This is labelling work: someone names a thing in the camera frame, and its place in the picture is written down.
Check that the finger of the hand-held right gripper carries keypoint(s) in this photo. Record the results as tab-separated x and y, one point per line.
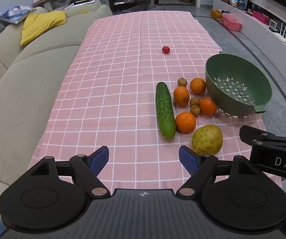
250	132

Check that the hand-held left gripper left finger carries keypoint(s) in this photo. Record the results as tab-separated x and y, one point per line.
99	159

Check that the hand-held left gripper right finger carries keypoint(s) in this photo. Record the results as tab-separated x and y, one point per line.
188	159

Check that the yellow-green round fruit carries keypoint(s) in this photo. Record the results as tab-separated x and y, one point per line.
207	140

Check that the orange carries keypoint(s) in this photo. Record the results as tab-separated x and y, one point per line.
185	122
181	95
197	86
207	106

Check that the green colander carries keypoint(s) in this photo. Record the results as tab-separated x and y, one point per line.
232	89

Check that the green cucumber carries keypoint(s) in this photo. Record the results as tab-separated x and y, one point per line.
164	109

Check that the small brown longan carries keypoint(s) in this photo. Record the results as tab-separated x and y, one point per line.
195	101
195	110
182	82

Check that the pink checked tablecloth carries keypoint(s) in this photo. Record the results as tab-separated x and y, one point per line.
113	79

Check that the white router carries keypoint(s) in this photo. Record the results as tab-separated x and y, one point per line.
285	33

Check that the grey television bench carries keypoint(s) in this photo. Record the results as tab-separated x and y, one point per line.
257	32

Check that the beige sofa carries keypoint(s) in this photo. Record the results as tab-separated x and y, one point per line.
20	92

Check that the pink tissue box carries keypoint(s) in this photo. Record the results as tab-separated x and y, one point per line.
231	22

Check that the red cherry tomato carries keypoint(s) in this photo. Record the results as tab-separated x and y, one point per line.
166	49

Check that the magenta box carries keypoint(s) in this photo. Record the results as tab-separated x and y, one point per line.
260	17

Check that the orange box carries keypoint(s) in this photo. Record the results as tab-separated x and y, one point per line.
216	15

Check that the yellow pillow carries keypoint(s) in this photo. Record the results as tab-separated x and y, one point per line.
41	25

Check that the printed blue pillow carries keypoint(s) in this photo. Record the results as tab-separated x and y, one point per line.
15	13

